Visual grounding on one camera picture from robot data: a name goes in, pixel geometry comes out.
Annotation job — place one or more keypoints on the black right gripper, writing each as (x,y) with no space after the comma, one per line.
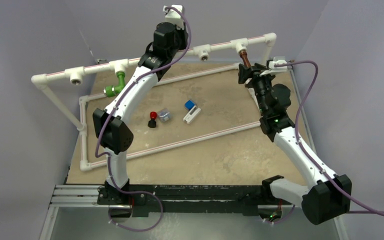
(245,74)

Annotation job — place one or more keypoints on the brown copper faucet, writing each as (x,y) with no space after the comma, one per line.
(245,60)

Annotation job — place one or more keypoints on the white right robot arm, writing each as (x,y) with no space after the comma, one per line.
(323,197)

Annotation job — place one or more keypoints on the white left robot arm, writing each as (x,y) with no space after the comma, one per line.
(111,123)

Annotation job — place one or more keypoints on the blue and white faucet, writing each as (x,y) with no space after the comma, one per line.
(193,112)

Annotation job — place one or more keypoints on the clear grey faucet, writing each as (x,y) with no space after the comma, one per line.
(164,115)

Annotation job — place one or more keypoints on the red and black faucet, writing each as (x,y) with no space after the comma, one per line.
(152,122)

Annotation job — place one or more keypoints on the green faucet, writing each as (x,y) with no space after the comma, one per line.
(116,85)

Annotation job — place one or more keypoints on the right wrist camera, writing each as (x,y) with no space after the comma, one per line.
(275,66)

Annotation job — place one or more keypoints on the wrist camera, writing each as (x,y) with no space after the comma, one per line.
(172,16)
(275,66)

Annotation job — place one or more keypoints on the white PVC pipe frame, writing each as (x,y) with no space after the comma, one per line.
(76,75)

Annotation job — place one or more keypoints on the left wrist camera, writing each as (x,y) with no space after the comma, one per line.
(172,16)

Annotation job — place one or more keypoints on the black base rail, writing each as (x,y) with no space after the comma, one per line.
(143,199)

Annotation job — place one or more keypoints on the aluminium frame rail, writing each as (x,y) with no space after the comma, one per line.
(72,196)

